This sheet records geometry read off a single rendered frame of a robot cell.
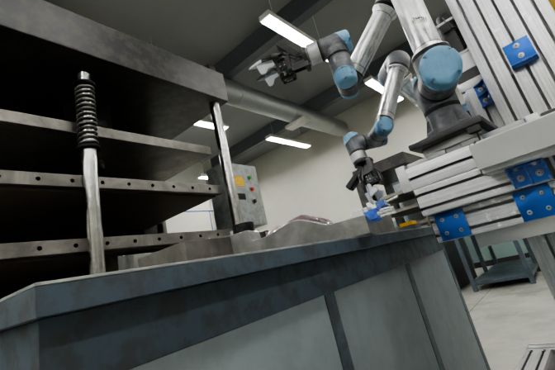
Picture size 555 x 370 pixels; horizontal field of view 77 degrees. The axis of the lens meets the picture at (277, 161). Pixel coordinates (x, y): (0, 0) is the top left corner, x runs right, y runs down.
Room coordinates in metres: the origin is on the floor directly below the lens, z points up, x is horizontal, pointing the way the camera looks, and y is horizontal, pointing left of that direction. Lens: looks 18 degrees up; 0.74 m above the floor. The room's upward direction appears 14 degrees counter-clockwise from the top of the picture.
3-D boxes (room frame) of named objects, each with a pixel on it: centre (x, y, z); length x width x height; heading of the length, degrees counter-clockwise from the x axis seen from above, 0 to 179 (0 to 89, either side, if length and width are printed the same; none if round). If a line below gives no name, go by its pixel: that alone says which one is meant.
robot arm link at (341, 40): (1.04, -0.29, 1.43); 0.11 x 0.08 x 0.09; 75
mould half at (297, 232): (1.25, -0.01, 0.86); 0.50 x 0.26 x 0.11; 73
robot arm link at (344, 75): (1.06, -0.29, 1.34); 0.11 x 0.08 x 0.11; 165
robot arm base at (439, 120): (1.10, -0.58, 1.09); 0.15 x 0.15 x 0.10
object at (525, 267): (5.33, -2.81, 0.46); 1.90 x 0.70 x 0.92; 143
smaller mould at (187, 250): (0.92, 0.29, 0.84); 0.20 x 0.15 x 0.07; 55
